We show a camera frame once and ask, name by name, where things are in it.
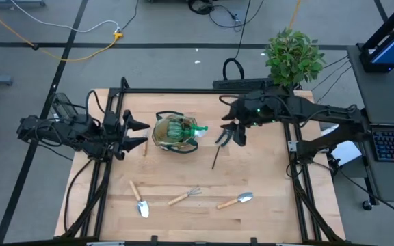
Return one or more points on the black cart caster wheel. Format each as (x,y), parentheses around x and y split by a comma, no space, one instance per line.
(367,205)

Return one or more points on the black aluminium table frame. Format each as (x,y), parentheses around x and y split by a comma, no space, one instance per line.
(183,91)

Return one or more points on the green potted plant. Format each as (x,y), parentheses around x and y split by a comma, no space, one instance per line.
(292,58)

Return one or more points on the computer keyboard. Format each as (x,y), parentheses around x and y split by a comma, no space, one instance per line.
(393,145)

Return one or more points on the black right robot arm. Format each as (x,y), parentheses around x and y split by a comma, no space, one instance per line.
(320,111)

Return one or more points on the thin black stick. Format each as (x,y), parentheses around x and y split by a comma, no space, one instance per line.
(215,158)

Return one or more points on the black mesh box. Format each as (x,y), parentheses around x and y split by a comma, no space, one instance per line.
(63,104)

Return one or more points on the silver metal bracket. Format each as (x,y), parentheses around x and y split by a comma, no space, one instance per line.
(292,146)

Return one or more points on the white paper sheet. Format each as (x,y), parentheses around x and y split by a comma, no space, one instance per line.
(342,152)

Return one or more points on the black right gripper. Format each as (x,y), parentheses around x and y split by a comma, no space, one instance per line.
(255,109)

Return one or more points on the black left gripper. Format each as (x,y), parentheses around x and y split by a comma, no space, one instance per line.
(116,133)

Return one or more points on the black claw hand rake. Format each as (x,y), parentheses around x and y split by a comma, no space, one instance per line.
(225,136)

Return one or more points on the green plastic spray bottle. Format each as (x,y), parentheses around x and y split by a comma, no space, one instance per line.
(178,131)

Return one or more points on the black power strip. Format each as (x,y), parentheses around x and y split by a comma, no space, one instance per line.
(241,83)

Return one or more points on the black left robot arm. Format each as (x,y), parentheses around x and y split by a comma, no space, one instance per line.
(63,131)

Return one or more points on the grey equipment cart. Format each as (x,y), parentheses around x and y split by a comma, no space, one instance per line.
(371,95)

